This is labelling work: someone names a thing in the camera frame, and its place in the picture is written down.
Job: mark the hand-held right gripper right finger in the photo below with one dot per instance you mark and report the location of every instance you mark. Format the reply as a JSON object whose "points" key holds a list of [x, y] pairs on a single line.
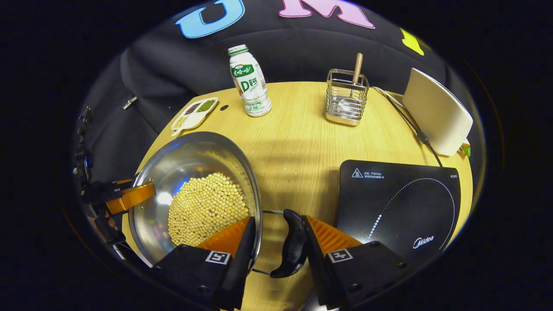
{"points": [[317, 268]]}

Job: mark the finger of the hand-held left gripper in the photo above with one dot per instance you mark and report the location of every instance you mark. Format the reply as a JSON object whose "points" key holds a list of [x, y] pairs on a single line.
{"points": [[124, 180], [129, 198]]}

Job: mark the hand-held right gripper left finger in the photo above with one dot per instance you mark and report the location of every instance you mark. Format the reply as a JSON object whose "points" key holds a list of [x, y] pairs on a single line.
{"points": [[239, 263]]}

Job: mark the stainless steel pot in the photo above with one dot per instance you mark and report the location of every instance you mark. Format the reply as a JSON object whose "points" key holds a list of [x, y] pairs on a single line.
{"points": [[185, 160]]}

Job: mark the black induction cooktop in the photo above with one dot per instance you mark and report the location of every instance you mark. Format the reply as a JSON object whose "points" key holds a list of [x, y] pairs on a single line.
{"points": [[389, 194]]}

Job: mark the pile of yellow soybeans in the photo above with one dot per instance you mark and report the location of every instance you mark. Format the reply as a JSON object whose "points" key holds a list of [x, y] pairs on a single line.
{"points": [[203, 207]]}

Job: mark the silver metal clip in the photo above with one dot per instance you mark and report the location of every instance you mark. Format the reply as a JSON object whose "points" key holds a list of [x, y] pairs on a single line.
{"points": [[129, 103]]}

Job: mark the white divided bean dish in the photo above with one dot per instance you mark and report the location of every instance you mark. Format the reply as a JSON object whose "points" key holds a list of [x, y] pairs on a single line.
{"points": [[192, 121]]}

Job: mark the white milk bottle green label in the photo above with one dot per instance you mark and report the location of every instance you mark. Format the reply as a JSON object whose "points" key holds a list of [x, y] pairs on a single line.
{"points": [[250, 86]]}

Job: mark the toy sandwich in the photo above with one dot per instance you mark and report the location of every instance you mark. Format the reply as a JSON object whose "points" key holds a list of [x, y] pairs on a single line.
{"points": [[465, 150]]}

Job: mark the white toaster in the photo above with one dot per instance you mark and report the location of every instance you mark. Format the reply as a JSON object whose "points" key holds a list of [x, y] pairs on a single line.
{"points": [[436, 112]]}

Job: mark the black backdrop cloth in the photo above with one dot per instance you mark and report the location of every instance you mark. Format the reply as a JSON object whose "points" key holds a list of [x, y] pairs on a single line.
{"points": [[302, 43]]}

